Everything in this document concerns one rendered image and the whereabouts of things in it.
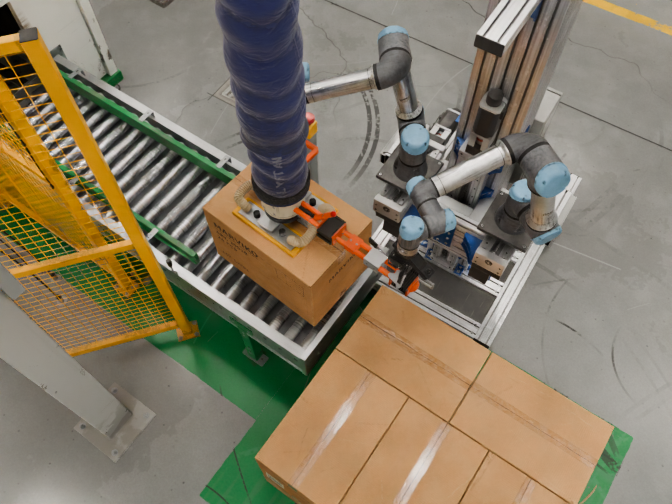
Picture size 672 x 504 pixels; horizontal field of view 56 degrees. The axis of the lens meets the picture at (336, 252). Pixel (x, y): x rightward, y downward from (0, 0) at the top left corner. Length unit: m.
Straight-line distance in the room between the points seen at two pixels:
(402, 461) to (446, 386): 0.39
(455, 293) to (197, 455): 1.58
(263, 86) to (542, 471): 1.94
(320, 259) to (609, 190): 2.35
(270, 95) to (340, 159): 2.24
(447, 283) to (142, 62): 2.75
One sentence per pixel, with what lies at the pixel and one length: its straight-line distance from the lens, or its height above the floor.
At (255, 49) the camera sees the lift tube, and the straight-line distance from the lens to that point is 1.82.
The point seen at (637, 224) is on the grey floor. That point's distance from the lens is 4.29.
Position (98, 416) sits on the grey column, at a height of 0.31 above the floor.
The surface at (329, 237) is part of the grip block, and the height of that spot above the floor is 1.23.
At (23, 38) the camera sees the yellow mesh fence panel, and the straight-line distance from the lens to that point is 1.97.
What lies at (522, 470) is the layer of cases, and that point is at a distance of 2.90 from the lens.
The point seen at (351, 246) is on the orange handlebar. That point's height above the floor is 1.22.
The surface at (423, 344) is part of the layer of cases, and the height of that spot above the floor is 0.54.
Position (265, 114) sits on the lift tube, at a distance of 2.00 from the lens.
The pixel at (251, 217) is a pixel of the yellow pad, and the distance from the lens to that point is 2.63.
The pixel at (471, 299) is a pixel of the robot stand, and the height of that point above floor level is 0.21.
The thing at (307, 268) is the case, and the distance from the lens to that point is 2.51.
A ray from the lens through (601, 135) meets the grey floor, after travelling 4.63.
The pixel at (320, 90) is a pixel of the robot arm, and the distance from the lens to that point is 2.40.
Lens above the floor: 3.29
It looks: 61 degrees down
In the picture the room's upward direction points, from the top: straight up
